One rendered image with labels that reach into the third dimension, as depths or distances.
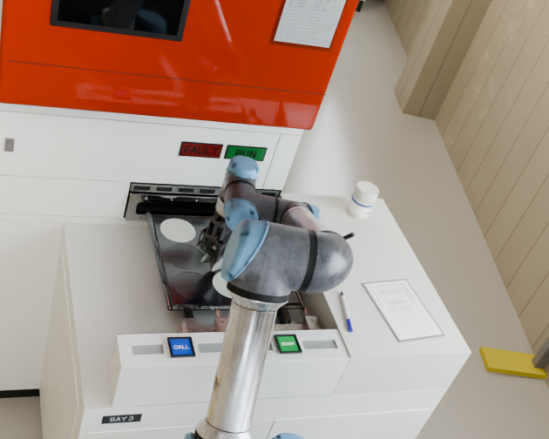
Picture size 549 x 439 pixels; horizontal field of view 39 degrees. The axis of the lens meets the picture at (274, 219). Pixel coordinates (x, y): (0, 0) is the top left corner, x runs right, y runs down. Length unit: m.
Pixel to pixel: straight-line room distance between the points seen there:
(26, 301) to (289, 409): 0.90
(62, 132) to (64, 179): 0.15
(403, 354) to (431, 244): 2.18
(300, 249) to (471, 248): 2.91
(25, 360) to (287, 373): 1.06
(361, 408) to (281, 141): 0.76
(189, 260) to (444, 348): 0.70
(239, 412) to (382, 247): 0.94
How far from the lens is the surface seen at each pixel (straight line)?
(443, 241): 4.15
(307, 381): 1.90
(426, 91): 5.15
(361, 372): 1.94
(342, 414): 2.07
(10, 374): 2.68
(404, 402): 2.13
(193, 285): 1.99
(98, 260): 2.11
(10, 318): 2.47
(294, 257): 1.34
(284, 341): 1.84
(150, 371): 1.72
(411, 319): 2.05
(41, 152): 2.06
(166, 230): 2.13
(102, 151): 2.07
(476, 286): 3.98
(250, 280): 1.34
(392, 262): 2.20
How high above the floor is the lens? 2.26
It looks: 36 degrees down
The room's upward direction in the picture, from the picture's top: 20 degrees clockwise
